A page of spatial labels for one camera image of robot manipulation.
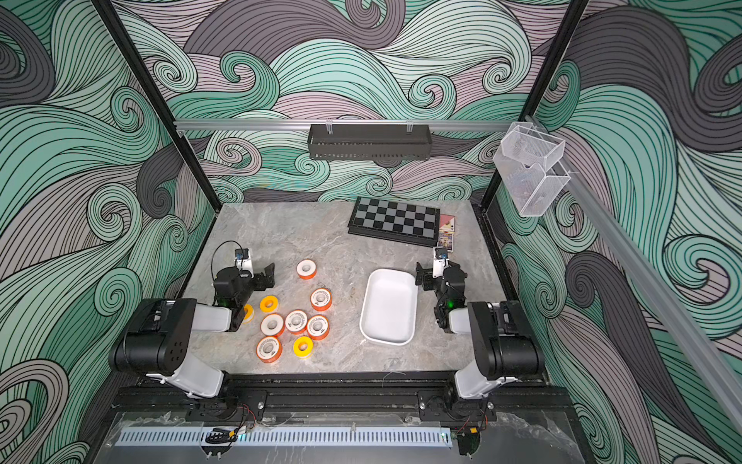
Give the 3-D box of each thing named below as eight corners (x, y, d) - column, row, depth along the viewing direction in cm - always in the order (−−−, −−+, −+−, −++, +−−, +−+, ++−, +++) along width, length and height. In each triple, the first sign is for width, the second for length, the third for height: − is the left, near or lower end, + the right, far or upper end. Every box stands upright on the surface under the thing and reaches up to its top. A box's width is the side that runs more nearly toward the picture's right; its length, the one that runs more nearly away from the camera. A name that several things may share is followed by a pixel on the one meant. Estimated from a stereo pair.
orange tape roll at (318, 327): (306, 339, 86) (305, 336, 84) (309, 318, 91) (308, 314, 89) (328, 339, 86) (328, 336, 84) (330, 318, 91) (329, 314, 89)
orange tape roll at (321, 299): (309, 310, 93) (308, 307, 91) (312, 291, 97) (311, 287, 95) (331, 310, 93) (331, 307, 91) (333, 291, 97) (332, 287, 95)
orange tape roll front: (254, 362, 82) (251, 360, 80) (260, 340, 86) (257, 336, 84) (280, 362, 82) (278, 360, 80) (284, 340, 86) (282, 336, 84)
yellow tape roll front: (293, 357, 83) (291, 354, 82) (296, 339, 87) (294, 336, 85) (312, 357, 83) (311, 354, 82) (314, 339, 87) (313, 336, 85)
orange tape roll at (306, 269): (295, 279, 100) (294, 276, 98) (298, 263, 105) (297, 259, 103) (315, 279, 100) (314, 276, 98) (317, 263, 105) (316, 259, 103)
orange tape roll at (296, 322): (284, 334, 87) (282, 331, 85) (288, 313, 92) (286, 309, 90) (305, 334, 87) (304, 331, 85) (308, 313, 92) (307, 309, 90)
